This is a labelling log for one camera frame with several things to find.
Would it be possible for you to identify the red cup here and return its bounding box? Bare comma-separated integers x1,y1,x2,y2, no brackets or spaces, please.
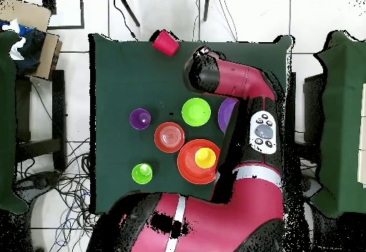
152,29,180,57

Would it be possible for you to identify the small orange bowl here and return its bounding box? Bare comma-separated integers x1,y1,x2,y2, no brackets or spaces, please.
154,121,186,153

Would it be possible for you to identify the yellow cup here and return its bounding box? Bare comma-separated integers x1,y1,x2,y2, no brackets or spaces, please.
194,146,217,169

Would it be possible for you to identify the small green bowl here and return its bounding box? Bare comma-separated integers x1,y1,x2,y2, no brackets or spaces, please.
181,97,212,127

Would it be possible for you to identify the large purple bowl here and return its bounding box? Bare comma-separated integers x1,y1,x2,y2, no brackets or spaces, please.
217,97,239,134

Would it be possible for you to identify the dark green tablecloth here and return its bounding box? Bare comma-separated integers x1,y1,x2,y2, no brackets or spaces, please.
88,33,294,216

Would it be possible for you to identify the purple cup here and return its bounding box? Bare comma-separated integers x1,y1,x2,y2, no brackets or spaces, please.
129,108,152,131

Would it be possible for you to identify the large orange-red bowl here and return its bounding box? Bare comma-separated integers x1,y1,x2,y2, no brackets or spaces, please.
177,138,221,185

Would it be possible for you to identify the green cup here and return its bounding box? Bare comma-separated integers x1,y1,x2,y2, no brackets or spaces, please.
131,162,154,185

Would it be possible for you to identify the green cloth covered table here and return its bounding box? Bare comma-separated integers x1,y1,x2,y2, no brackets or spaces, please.
310,30,366,218
0,30,29,214

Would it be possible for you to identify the blue and white cloth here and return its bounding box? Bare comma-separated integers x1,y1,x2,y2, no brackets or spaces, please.
0,19,46,76

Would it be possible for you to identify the cardboard box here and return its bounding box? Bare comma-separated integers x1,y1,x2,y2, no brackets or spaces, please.
0,0,63,80

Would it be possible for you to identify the black rectangular frame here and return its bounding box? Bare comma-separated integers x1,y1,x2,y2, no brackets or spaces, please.
42,0,85,30

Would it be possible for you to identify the black stool frame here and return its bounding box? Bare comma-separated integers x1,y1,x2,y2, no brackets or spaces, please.
15,69,67,171

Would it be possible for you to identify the tangle of cables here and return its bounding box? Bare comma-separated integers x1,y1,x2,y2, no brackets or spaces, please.
14,137,99,252

